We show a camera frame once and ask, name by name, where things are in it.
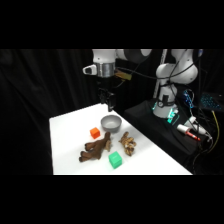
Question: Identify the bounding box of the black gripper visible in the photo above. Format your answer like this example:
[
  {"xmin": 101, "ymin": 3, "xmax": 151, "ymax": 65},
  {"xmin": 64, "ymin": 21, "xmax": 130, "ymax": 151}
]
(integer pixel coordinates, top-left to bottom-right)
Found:
[{"xmin": 97, "ymin": 86, "xmax": 116, "ymax": 113}]

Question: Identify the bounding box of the red cube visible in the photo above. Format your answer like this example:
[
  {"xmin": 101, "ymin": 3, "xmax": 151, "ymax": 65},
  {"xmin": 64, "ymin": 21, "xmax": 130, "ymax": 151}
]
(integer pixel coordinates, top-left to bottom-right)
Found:
[{"xmin": 89, "ymin": 127, "xmax": 101, "ymax": 140}]

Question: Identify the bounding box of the green cube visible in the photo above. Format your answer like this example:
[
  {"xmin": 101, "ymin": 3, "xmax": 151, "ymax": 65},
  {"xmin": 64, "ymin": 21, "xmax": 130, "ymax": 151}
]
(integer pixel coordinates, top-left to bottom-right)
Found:
[{"xmin": 108, "ymin": 150, "xmax": 123, "ymax": 170}]

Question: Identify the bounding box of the grey bowl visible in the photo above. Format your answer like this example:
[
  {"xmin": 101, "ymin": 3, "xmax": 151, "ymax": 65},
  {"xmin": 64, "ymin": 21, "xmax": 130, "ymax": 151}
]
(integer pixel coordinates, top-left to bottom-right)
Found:
[{"xmin": 100, "ymin": 115, "xmax": 123, "ymax": 134}]

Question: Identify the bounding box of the black robot stand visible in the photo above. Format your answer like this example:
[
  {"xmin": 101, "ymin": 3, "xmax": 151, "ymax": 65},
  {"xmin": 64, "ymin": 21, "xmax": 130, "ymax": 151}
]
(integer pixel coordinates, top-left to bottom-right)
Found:
[{"xmin": 123, "ymin": 99, "xmax": 202, "ymax": 158}]

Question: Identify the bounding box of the tan plush animal toy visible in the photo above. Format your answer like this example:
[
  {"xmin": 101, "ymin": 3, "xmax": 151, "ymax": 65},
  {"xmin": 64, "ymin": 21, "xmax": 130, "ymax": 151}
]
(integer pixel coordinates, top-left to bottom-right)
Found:
[{"xmin": 118, "ymin": 131, "xmax": 138, "ymax": 157}]

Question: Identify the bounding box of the brown plush moose toy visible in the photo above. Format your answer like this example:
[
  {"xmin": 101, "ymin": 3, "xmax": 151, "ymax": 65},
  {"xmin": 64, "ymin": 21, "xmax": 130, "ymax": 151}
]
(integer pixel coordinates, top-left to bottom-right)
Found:
[{"xmin": 78, "ymin": 131, "xmax": 113, "ymax": 163}]

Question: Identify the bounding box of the small green-lit box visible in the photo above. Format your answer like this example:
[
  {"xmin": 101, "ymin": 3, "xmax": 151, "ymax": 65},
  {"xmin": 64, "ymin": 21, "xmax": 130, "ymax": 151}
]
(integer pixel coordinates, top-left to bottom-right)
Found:
[{"xmin": 166, "ymin": 108, "xmax": 180, "ymax": 125}]

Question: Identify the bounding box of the black curtain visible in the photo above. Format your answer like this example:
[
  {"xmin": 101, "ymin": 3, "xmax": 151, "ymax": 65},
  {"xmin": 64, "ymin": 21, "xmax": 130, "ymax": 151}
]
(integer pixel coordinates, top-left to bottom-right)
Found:
[{"xmin": 0, "ymin": 49, "xmax": 224, "ymax": 176}]

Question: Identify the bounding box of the white and red cylinder device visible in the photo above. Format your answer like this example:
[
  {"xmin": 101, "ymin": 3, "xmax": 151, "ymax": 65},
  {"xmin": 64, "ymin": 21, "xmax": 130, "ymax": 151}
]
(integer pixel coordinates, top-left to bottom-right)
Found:
[{"xmin": 176, "ymin": 123, "xmax": 202, "ymax": 142}]

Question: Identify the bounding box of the white plug adapter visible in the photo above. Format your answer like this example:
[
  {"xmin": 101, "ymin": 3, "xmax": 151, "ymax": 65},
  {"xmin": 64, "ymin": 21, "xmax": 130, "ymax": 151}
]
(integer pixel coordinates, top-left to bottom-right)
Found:
[{"xmin": 187, "ymin": 115, "xmax": 198, "ymax": 126}]

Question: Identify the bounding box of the tan wrist camera mount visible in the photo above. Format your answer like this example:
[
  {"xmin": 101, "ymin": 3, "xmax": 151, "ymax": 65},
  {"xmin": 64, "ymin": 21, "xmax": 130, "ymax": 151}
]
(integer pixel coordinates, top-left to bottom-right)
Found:
[{"xmin": 114, "ymin": 69, "xmax": 133, "ymax": 82}]

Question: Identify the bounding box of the yellow cable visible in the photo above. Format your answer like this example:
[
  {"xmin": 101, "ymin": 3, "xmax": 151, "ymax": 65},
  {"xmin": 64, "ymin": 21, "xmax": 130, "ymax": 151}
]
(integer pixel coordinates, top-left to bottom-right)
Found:
[{"xmin": 209, "ymin": 110, "xmax": 221, "ymax": 151}]

